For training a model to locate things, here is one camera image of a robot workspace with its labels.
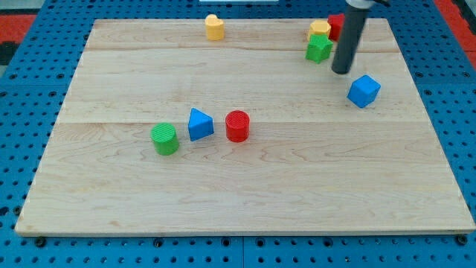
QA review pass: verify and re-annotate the yellow hexagon block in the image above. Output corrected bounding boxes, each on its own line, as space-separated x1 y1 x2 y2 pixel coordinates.
307 19 332 40

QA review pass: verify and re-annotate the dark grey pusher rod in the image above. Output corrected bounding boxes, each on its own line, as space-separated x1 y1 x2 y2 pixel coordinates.
332 4 370 74

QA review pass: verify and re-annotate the green cylinder block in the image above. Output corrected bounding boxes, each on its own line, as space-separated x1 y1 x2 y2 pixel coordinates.
150 123 179 156

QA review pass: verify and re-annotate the red cylinder block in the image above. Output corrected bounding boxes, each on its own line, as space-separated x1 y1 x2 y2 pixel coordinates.
225 110 250 142

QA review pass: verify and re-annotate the blue triangle block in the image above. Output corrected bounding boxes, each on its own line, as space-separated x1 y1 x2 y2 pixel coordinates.
187 108 214 141

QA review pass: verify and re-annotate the yellow heart block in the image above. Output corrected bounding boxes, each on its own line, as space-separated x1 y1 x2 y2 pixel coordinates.
205 14 225 41

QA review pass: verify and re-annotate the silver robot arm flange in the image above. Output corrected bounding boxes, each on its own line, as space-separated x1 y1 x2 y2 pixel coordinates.
346 0 390 9

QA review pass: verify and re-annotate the wooden board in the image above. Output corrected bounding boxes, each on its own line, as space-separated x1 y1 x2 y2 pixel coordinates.
15 19 475 237

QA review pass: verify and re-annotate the green star block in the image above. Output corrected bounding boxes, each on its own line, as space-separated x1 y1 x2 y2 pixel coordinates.
305 34 333 63

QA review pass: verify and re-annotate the blue cube block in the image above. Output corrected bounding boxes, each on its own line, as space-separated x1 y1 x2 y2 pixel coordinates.
347 74 381 108

